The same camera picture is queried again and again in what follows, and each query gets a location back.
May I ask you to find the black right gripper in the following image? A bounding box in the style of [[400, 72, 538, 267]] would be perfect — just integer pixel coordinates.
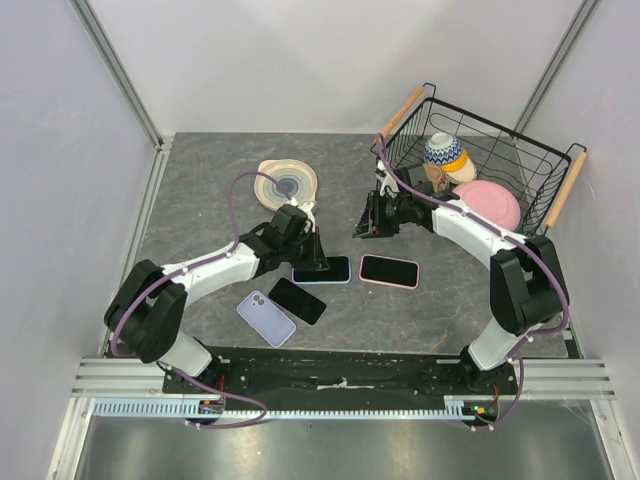
[[352, 190, 412, 239]]

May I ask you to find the green-edged black phone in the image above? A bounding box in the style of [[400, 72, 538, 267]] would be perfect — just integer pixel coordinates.
[[292, 256, 350, 283]]

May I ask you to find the light blue phone case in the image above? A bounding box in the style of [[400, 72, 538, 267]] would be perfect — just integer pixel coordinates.
[[290, 255, 354, 286]]

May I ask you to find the pink phone case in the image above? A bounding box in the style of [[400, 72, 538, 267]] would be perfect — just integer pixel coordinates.
[[357, 254, 420, 290]]

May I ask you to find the lilac phone case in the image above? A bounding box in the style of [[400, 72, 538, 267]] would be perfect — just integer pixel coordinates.
[[236, 291, 296, 348]]

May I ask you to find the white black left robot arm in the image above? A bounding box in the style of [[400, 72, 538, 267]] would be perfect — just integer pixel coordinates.
[[104, 201, 329, 393]]

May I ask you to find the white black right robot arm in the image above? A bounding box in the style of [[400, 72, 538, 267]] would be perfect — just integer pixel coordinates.
[[354, 163, 569, 394]]

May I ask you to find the brown ceramic bowl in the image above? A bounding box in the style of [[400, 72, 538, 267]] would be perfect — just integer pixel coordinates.
[[423, 163, 449, 193]]

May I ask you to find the cream silicone lid plate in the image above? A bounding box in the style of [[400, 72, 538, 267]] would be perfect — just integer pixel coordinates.
[[254, 159, 318, 211]]

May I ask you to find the blue patterned bowl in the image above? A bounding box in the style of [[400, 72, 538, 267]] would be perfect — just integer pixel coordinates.
[[424, 132, 463, 166]]

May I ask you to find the yellow cream bowl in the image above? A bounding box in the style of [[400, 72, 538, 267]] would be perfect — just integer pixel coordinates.
[[441, 148, 477, 184]]

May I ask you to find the pink plate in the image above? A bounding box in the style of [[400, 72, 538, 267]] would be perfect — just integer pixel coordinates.
[[453, 180, 521, 231]]

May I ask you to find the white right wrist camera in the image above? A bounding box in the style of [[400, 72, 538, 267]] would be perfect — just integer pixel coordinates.
[[375, 159, 399, 198]]

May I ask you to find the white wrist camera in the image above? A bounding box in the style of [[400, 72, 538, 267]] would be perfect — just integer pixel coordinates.
[[287, 198, 318, 233], [375, 159, 399, 198]]

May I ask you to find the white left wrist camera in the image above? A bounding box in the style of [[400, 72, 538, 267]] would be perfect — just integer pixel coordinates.
[[287, 198, 318, 233]]

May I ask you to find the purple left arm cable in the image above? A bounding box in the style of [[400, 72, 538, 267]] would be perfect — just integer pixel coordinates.
[[109, 171, 296, 431]]

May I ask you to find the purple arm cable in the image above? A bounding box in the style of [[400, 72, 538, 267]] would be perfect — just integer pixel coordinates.
[[109, 171, 296, 431], [375, 132, 571, 434]]

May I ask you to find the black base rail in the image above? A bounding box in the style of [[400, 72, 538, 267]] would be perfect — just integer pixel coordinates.
[[162, 342, 521, 411]]

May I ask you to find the black wire basket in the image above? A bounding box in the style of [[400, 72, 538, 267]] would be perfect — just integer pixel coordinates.
[[382, 82, 587, 236]]

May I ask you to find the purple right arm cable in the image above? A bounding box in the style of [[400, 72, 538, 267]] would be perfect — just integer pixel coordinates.
[[375, 132, 571, 434]]

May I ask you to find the grey slotted cable duct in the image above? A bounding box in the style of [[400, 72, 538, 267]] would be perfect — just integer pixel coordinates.
[[92, 397, 476, 421]]

